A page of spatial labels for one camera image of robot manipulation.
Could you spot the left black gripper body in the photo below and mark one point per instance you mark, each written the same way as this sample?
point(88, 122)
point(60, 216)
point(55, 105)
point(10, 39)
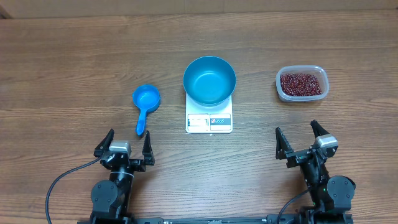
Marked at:
point(134, 166)

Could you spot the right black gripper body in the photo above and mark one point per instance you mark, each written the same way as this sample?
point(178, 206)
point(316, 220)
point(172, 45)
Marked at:
point(298, 158)

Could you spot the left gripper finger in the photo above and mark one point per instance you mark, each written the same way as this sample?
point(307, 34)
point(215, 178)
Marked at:
point(147, 151)
point(104, 144)

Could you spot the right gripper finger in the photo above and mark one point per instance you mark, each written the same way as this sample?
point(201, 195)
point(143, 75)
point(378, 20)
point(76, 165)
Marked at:
point(282, 147)
point(318, 130)

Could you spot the blue plastic measuring scoop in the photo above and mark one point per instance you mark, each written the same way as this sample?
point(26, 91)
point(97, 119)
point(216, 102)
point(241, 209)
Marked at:
point(147, 100)

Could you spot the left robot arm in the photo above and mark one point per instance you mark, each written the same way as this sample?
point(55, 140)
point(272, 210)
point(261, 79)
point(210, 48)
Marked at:
point(111, 197)

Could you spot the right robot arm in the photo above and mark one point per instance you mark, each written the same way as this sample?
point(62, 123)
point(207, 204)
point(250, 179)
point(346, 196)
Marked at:
point(331, 196)

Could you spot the white digital kitchen scale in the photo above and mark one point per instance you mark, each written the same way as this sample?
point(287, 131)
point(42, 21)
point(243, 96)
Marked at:
point(216, 119)

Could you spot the blue metal bowl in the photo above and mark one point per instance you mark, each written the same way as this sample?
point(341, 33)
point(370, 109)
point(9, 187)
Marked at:
point(209, 80)

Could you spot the clear plastic food container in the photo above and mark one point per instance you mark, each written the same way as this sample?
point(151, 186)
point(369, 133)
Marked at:
point(307, 69)

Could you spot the red beans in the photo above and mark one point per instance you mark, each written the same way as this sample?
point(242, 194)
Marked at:
point(300, 84)

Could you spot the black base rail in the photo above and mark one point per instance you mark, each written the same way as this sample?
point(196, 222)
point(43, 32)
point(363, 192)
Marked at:
point(270, 219)

